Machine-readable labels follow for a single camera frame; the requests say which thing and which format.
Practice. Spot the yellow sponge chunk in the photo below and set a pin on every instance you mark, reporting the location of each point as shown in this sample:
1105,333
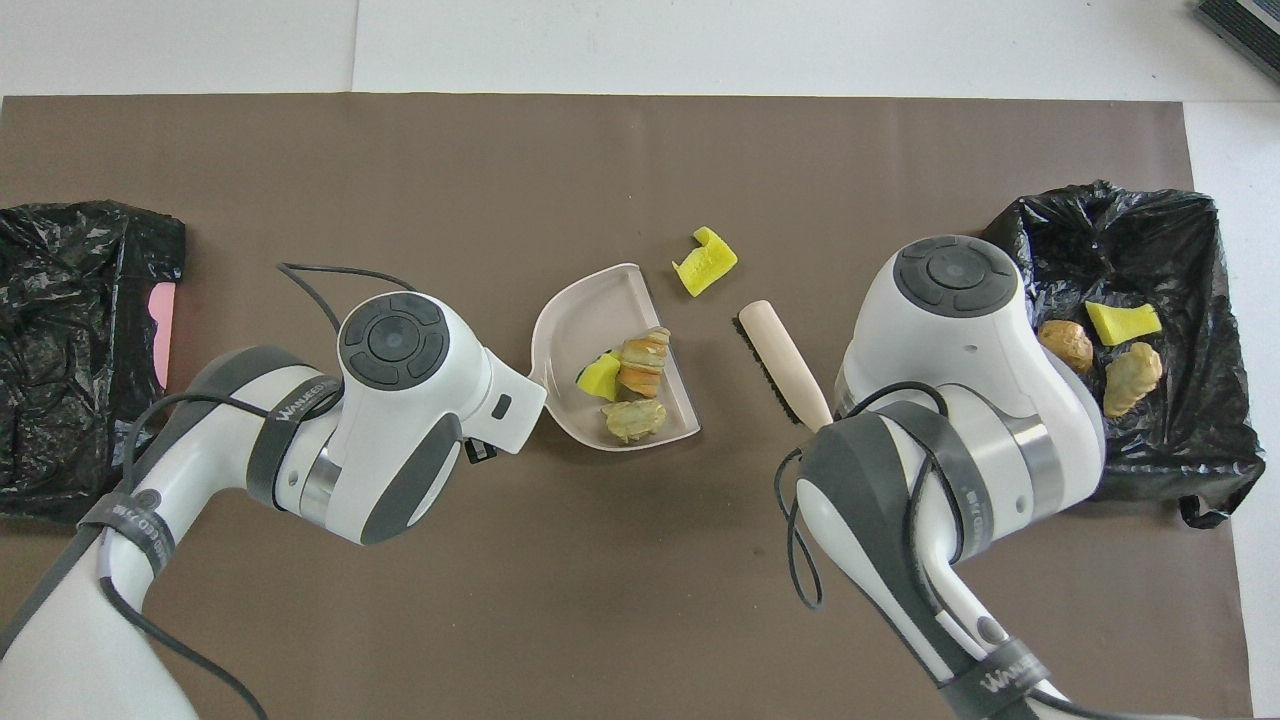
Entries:
598,380

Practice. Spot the pale trash piece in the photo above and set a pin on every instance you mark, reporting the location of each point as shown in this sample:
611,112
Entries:
632,420
643,370
1130,380

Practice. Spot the beige plastic dustpan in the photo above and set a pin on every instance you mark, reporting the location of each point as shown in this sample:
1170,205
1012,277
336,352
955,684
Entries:
580,320

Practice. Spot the notched yellow sponge piece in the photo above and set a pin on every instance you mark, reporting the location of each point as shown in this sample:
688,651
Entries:
705,265

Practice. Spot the beige hand brush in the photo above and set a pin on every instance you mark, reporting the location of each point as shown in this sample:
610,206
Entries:
785,355

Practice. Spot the brown bread roll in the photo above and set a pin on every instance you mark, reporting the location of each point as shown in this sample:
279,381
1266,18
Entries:
1070,345

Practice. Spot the yellow sponge wedge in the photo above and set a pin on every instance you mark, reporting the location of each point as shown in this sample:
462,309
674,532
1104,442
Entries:
1122,323

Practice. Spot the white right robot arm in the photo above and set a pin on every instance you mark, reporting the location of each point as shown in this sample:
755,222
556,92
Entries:
960,350

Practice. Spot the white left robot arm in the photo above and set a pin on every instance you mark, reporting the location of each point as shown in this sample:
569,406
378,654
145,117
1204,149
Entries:
380,440

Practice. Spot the black-bagged pink bin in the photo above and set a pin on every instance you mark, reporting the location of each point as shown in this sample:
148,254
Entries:
70,280

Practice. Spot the black-bagged open bin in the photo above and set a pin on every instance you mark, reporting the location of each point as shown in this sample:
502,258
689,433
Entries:
1200,260

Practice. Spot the brown table mat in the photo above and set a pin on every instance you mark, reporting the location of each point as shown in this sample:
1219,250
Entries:
600,150

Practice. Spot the dark ribbed device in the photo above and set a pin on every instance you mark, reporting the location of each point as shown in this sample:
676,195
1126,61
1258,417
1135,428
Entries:
1245,25

